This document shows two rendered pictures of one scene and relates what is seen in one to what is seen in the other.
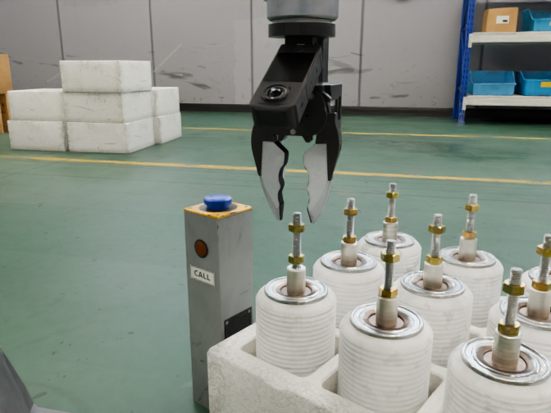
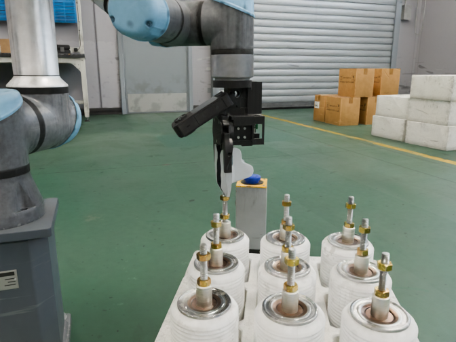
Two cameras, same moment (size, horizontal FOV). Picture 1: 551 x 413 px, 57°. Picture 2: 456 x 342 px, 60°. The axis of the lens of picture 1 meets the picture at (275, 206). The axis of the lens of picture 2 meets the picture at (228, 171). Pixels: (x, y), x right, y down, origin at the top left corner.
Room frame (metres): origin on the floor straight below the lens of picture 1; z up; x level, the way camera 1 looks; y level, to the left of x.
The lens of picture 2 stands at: (0.17, -0.64, 0.56)
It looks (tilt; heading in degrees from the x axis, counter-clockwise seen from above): 14 degrees down; 57
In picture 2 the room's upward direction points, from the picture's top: straight up
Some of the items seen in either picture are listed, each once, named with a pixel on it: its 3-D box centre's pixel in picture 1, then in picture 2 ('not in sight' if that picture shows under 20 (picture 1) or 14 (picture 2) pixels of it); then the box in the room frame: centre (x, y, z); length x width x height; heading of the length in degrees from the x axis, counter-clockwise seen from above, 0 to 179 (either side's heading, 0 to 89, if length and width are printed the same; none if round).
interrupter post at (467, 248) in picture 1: (467, 248); (361, 264); (0.67, -0.27, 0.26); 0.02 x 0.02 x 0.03
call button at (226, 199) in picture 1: (217, 203); (252, 179); (0.70, 0.08, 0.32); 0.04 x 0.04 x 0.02
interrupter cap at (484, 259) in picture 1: (466, 257); (360, 271); (0.67, -0.27, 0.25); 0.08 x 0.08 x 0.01
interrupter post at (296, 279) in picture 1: (296, 280); (224, 229); (0.56, -0.02, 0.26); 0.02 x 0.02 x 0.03
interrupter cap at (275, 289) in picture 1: (296, 290); (224, 235); (0.56, -0.02, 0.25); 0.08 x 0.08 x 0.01
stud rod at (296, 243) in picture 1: (296, 244); (224, 207); (0.56, -0.02, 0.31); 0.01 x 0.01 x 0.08
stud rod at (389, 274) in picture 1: (389, 274); (216, 235); (0.48, -0.12, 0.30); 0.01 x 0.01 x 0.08
